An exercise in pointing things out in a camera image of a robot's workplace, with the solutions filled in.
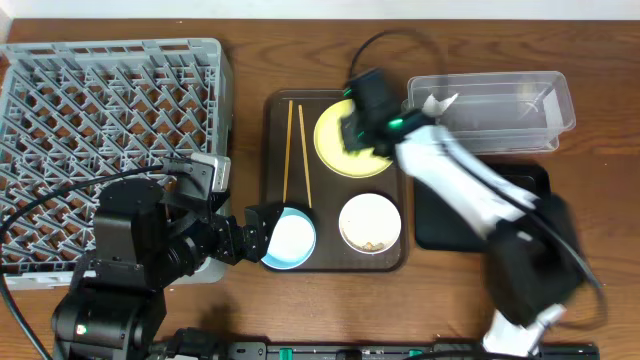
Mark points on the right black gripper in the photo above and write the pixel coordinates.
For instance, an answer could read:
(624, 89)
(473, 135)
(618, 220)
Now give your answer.
(353, 132)

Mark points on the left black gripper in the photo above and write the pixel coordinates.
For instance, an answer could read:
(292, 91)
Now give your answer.
(239, 237)

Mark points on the white napkin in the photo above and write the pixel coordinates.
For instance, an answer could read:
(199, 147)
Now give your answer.
(436, 108)

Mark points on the white bowl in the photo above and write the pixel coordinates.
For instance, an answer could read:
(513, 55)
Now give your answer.
(370, 223)

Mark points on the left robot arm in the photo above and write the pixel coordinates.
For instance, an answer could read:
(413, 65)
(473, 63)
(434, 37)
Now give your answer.
(147, 238)

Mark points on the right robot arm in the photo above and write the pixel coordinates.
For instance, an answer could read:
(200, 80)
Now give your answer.
(532, 263)

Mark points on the black waste tray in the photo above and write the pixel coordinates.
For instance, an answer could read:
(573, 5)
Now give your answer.
(440, 227)

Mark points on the light blue bowl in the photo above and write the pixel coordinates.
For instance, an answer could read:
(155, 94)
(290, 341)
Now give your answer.
(292, 241)

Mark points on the brown serving tray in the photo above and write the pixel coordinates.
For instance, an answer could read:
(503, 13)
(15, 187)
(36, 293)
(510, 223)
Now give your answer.
(330, 191)

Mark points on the yellow plate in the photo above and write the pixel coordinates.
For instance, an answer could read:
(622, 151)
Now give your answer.
(330, 147)

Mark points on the clear plastic bin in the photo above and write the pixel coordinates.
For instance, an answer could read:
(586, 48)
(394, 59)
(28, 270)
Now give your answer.
(501, 112)

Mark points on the grey dish rack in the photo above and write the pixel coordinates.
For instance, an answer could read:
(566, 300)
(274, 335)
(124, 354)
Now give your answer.
(72, 111)

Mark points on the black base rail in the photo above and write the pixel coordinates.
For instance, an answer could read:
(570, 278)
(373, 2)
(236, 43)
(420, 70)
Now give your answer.
(193, 343)

